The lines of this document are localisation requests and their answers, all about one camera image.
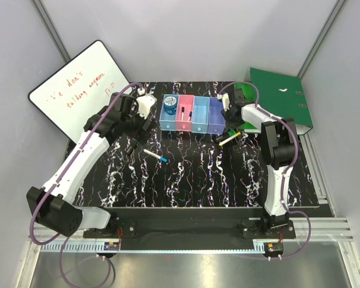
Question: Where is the blue round tape dispenser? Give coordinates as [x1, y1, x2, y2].
[163, 94, 178, 115]

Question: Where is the translucent green plastic folder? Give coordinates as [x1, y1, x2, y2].
[233, 83, 257, 103]

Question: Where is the white marker black cap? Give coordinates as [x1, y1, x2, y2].
[187, 111, 193, 122]

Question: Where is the white dry-erase board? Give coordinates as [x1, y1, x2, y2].
[28, 40, 129, 143]

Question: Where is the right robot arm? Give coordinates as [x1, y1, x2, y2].
[218, 89, 299, 238]

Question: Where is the light blue end bin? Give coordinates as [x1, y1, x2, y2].
[159, 94, 179, 131]

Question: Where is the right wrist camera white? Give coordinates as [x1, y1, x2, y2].
[217, 93, 232, 112]

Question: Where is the pink storage bin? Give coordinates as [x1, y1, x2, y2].
[176, 95, 194, 131]

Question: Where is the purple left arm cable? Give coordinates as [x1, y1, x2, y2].
[29, 82, 145, 287]

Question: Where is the green lever arch binder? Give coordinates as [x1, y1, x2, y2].
[250, 68, 313, 135]

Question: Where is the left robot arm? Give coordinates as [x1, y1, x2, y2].
[26, 93, 157, 238]

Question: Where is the white marker blue cap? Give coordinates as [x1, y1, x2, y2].
[142, 149, 168, 163]

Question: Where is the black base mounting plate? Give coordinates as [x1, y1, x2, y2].
[83, 208, 296, 253]

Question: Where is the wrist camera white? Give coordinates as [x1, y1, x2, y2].
[217, 93, 232, 112]
[136, 94, 157, 119]

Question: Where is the light blue storage bin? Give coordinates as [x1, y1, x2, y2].
[191, 96, 209, 134]

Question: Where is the black marble pattern mat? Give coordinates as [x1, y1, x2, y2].
[46, 81, 320, 208]

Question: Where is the green black highlighter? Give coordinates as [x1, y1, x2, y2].
[214, 130, 239, 143]

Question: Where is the purple storage bin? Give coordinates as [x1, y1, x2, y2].
[207, 97, 226, 135]

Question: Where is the black marker blue cap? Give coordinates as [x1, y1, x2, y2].
[126, 139, 139, 156]

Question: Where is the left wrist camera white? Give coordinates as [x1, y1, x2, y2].
[136, 94, 157, 119]

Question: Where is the white pen black tip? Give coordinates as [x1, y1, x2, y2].
[181, 106, 185, 121]

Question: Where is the aluminium rail frame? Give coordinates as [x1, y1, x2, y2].
[16, 131, 360, 288]

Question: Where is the yellow white marker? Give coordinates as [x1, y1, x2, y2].
[218, 131, 241, 146]

